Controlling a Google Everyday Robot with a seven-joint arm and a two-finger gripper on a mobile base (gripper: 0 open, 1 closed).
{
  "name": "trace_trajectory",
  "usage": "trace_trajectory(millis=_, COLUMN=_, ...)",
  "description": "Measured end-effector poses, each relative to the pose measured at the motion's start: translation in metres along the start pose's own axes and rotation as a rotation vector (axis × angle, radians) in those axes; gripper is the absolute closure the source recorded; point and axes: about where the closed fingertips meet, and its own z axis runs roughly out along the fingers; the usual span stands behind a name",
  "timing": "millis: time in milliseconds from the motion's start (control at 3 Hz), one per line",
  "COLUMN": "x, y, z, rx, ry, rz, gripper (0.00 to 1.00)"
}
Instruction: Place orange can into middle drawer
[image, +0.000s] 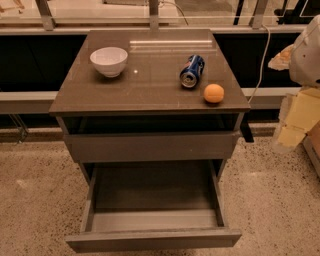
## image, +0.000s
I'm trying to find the white ceramic bowl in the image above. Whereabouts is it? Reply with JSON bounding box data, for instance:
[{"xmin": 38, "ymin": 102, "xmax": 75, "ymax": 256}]
[{"xmin": 90, "ymin": 47, "xmax": 128, "ymax": 78}]

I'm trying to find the grey drawer cabinet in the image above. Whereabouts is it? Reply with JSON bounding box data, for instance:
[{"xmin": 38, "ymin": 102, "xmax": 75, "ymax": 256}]
[{"xmin": 50, "ymin": 30, "xmax": 250, "ymax": 178}]

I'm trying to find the metal railing frame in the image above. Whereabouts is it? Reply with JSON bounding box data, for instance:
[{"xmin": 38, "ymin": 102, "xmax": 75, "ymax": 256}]
[{"xmin": 0, "ymin": 0, "xmax": 320, "ymax": 36}]

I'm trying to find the orange round fruit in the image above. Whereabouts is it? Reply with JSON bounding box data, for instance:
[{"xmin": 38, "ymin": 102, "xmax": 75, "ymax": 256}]
[{"xmin": 204, "ymin": 84, "xmax": 224, "ymax": 103}]

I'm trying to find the white cable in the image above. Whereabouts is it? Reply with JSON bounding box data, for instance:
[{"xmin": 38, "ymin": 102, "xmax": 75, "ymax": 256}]
[{"xmin": 247, "ymin": 23, "xmax": 271, "ymax": 104}]

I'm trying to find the open grey middle drawer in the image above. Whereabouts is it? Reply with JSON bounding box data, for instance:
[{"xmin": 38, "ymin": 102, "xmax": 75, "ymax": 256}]
[{"xmin": 66, "ymin": 160, "xmax": 241, "ymax": 253}]

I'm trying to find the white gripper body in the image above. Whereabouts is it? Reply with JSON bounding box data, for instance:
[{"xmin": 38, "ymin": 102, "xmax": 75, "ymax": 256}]
[{"xmin": 289, "ymin": 15, "xmax": 320, "ymax": 87}]

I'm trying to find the grey top drawer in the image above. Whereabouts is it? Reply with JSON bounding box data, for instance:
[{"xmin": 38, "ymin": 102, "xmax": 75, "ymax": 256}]
[{"xmin": 64, "ymin": 132, "xmax": 240, "ymax": 163}]

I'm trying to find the blue soda can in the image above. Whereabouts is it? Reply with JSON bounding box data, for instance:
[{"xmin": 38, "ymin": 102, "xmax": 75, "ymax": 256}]
[{"xmin": 180, "ymin": 55, "xmax": 205, "ymax": 89}]

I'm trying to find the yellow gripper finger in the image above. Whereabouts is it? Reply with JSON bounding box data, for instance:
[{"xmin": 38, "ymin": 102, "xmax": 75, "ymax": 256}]
[
  {"xmin": 268, "ymin": 45, "xmax": 293, "ymax": 71},
  {"xmin": 275, "ymin": 87, "xmax": 320, "ymax": 148}
]

